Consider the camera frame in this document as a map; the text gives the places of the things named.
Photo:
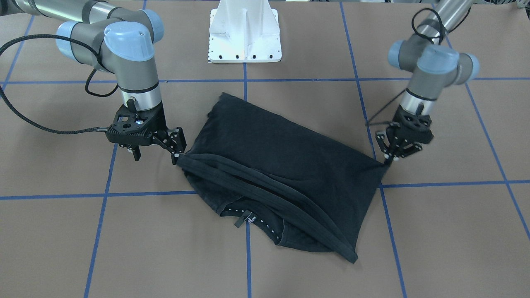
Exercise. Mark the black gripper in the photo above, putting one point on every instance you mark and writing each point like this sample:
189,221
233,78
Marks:
160,122
396,138

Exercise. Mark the black printed t-shirt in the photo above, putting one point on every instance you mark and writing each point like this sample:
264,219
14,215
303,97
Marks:
306,191

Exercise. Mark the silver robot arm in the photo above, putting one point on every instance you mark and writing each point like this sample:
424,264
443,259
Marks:
113,40
433,67

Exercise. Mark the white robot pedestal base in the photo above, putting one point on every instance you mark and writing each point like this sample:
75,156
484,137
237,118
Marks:
244,31

